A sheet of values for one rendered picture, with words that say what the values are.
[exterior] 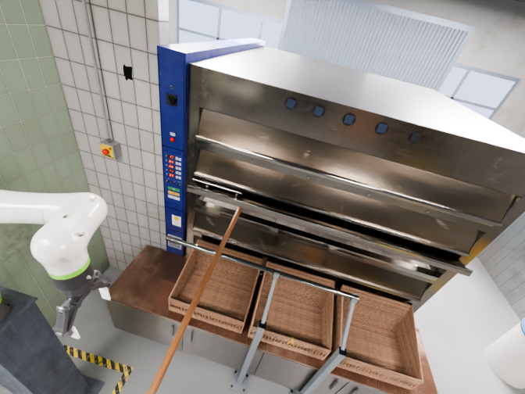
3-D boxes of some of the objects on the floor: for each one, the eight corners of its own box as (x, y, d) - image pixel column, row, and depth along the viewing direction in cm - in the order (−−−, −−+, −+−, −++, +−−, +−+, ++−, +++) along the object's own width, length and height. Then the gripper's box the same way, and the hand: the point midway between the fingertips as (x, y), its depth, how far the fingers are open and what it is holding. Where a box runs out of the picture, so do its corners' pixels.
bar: (172, 324, 223) (168, 233, 154) (307, 370, 215) (366, 296, 146) (151, 361, 197) (137, 273, 129) (304, 415, 189) (374, 352, 121)
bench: (152, 280, 252) (148, 241, 219) (384, 356, 237) (418, 328, 203) (114, 334, 207) (101, 297, 173) (398, 434, 192) (444, 413, 158)
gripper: (95, 243, 80) (108, 282, 93) (19, 315, 60) (48, 352, 72) (117, 249, 80) (126, 288, 92) (47, 324, 60) (71, 359, 72)
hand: (91, 314), depth 82 cm, fingers open, 13 cm apart
